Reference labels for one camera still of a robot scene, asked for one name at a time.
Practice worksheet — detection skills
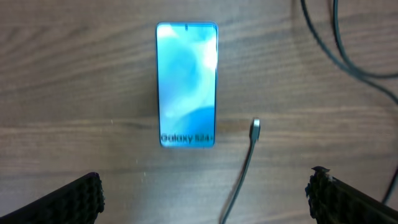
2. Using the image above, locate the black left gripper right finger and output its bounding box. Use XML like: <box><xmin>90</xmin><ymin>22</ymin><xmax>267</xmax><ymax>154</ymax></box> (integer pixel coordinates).
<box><xmin>305</xmin><ymin>166</ymin><xmax>397</xmax><ymax>224</ymax></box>

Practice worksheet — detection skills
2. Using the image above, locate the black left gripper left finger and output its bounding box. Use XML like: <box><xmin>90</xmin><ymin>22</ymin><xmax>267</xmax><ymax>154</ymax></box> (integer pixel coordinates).
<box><xmin>1</xmin><ymin>172</ymin><xmax>104</xmax><ymax>224</ymax></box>

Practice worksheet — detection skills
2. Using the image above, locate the black USB charging cable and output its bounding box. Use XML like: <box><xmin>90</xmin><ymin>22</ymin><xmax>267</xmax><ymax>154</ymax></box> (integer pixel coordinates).
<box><xmin>219</xmin><ymin>0</ymin><xmax>398</xmax><ymax>224</ymax></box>

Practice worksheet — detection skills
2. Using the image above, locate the blue Galaxy smartphone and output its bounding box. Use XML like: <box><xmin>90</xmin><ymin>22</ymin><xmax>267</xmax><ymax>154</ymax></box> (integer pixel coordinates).
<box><xmin>155</xmin><ymin>21</ymin><xmax>219</xmax><ymax>148</ymax></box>

